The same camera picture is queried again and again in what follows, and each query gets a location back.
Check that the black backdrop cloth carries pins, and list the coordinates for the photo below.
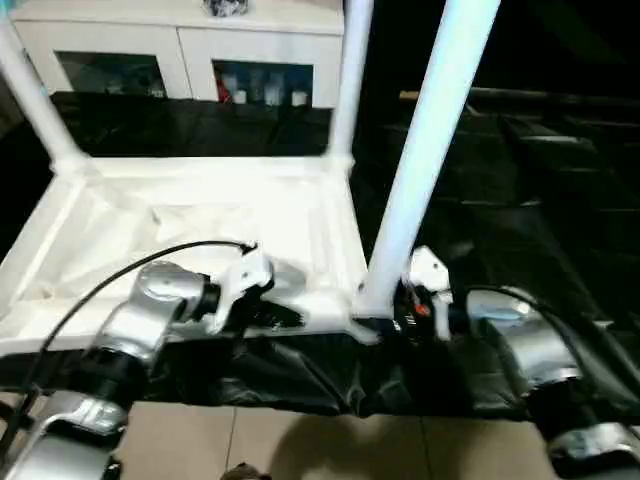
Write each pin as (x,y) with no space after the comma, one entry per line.
(560,40)

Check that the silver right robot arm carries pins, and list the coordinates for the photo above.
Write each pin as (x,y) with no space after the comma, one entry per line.
(540,350)

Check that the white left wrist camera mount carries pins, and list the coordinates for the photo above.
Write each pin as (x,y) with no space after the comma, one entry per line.
(250,275)

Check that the small tan label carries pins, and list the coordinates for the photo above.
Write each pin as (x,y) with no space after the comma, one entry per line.
(409,97)

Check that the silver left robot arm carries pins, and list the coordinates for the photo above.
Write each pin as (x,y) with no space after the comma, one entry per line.
(140,320)

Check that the white cabinet with glass doors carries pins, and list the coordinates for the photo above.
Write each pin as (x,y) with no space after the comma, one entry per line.
(190,50)

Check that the red bottle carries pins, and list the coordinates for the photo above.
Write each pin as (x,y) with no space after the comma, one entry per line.
(225,92)

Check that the white plastic table leg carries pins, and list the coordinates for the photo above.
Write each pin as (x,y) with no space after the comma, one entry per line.
(35,100)
(350,70)
(430,130)

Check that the white jar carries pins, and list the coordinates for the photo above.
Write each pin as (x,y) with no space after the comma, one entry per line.
(299,98)

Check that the small grey patterned box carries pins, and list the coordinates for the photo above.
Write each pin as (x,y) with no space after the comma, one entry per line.
(227,7)

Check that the black plastic mat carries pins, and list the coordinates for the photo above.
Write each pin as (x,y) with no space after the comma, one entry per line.
(540,220)

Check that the black robot left foot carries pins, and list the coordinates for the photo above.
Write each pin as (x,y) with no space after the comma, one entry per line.
(246,473)

